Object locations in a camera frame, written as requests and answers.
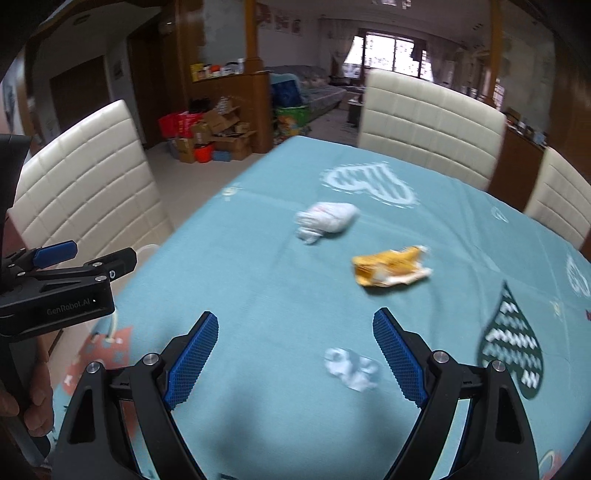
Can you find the yellow snack wrapper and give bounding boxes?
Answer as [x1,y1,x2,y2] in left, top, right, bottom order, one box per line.
[352,246,432,288]

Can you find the colourful woven bag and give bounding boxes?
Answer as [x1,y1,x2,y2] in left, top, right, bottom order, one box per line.
[276,105,311,139]

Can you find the brown wooden door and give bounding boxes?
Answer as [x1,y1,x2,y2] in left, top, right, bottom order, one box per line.
[50,55,112,139]

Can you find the red wall decorations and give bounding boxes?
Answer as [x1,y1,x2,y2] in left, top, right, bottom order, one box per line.
[256,4,304,34]

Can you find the orange paper bag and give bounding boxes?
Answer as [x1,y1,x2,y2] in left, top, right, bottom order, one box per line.
[62,313,139,444]

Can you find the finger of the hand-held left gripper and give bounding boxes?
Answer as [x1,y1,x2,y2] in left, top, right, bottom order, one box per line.
[2,240,78,278]
[18,247,138,289]

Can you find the coffee table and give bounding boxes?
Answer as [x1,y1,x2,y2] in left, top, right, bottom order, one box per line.
[346,92,366,128]

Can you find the red shopping bags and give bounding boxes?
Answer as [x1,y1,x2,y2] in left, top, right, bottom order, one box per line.
[158,111,204,138]

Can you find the teal printed tablecloth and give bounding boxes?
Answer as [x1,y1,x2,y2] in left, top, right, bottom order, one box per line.
[51,135,591,480]

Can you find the blue bag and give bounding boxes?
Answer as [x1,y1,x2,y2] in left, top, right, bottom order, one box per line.
[270,74,304,108]

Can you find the white tissue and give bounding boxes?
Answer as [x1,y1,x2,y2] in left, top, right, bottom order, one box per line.
[295,202,361,245]

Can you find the wooden partition with column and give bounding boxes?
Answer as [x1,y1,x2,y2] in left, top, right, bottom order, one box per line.
[178,0,273,155]

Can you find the pile of cardboard boxes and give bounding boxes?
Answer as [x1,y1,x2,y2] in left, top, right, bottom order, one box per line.
[191,97,258,161]

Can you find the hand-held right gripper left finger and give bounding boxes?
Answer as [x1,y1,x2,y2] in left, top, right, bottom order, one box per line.
[48,311,220,480]

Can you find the window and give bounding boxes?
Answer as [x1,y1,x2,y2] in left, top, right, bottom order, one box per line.
[344,28,433,80]

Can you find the small brown cardboard box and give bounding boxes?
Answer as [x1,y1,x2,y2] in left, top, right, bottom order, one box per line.
[174,136,197,163]

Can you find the row of bottles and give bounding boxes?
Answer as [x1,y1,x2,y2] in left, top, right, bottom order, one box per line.
[205,59,245,79]

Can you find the person's left hand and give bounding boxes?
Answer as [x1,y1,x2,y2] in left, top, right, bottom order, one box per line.
[0,360,55,437]

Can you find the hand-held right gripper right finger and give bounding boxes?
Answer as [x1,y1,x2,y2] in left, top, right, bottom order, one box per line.
[372,307,541,480]

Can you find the white paper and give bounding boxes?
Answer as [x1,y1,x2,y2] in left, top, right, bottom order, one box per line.
[323,347,382,392]

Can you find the grey sofa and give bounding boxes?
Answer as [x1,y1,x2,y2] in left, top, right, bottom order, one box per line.
[268,65,348,123]

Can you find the large cream padded chair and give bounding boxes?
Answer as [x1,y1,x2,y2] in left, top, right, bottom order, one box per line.
[7,99,174,260]

